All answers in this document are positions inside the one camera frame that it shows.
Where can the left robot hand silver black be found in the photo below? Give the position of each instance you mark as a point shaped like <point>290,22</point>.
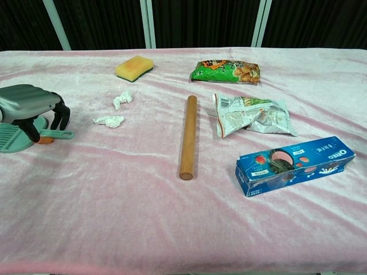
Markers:
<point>25,100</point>

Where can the blue Oreo box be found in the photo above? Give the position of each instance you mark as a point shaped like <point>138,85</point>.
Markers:
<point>295,164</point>

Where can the yellow sponge with green pad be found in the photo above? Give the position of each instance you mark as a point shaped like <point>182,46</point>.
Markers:
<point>133,68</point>

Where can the crumpled white tissue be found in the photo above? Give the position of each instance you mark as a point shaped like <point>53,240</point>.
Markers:
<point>111,121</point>
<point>122,99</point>

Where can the wooden rolling pin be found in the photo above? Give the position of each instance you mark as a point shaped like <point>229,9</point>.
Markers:
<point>189,137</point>

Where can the white frame post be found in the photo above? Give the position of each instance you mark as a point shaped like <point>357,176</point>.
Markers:
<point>148,24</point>
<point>57,25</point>
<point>261,23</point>

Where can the green snack bag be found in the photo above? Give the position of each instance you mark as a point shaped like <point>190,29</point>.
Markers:
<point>226,71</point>

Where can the pink velvet tablecloth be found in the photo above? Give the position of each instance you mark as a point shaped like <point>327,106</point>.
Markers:
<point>114,215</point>

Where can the green cleaning brush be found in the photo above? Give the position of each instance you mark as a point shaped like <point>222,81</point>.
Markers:
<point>14,143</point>

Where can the crumpled silver snack bag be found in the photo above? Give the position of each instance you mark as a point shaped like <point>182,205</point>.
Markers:
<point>252,116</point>

